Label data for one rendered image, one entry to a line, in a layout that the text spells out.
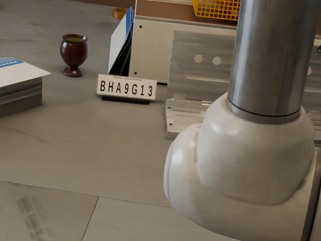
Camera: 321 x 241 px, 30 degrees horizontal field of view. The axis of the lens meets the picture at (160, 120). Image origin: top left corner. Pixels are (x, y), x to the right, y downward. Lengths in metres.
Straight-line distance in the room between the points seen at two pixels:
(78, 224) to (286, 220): 0.42
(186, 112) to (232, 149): 0.77
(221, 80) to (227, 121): 0.81
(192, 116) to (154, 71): 0.28
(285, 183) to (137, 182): 0.49
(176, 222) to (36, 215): 0.26
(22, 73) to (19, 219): 0.49
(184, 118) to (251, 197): 0.72
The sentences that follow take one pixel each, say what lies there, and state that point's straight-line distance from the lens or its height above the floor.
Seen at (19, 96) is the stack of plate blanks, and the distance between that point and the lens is 1.51.
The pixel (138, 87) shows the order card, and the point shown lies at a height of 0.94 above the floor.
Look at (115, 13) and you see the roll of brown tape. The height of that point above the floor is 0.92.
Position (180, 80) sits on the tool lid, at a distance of 1.58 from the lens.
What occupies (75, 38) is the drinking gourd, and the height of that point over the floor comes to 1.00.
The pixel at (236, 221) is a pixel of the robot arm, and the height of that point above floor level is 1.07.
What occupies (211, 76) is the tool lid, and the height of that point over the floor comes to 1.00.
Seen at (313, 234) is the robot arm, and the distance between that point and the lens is 0.84.
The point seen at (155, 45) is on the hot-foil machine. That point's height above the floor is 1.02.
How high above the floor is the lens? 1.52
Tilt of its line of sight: 24 degrees down
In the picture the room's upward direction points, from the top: 7 degrees clockwise
